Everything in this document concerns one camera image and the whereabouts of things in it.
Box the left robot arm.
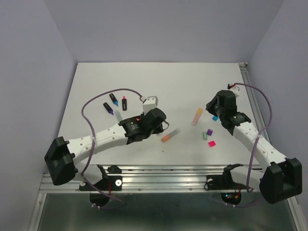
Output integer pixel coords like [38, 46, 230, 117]
[44, 108, 167, 186]

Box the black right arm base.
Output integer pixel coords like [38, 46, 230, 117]
[204, 174, 246, 191]

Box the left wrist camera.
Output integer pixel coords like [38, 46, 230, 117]
[142, 96, 158, 115]

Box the black highlighter pink tip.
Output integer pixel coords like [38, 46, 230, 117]
[122, 96, 127, 111]

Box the pastel green highlighter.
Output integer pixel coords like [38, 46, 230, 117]
[114, 110, 122, 123]

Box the black highlighter purple tip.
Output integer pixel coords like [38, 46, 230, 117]
[103, 103, 114, 115]

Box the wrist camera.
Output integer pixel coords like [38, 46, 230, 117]
[227, 84, 240, 98]
[142, 96, 158, 115]

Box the aluminium right side rail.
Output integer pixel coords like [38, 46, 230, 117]
[238, 63, 270, 143]

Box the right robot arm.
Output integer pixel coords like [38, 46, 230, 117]
[205, 90, 303, 204]

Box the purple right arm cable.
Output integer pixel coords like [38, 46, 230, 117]
[225, 83, 274, 208]

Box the purple pen cap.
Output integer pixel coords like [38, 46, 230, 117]
[207, 129, 213, 135]

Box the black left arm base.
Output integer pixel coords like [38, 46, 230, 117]
[85, 165, 123, 192]

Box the pink pen cap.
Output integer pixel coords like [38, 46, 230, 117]
[208, 141, 216, 147]

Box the black highlighter blue tip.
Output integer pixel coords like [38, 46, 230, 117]
[109, 93, 118, 106]

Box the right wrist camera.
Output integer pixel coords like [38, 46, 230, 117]
[227, 84, 240, 98]

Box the pastel pink orange highlighter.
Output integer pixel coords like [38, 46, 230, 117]
[192, 108, 203, 126]

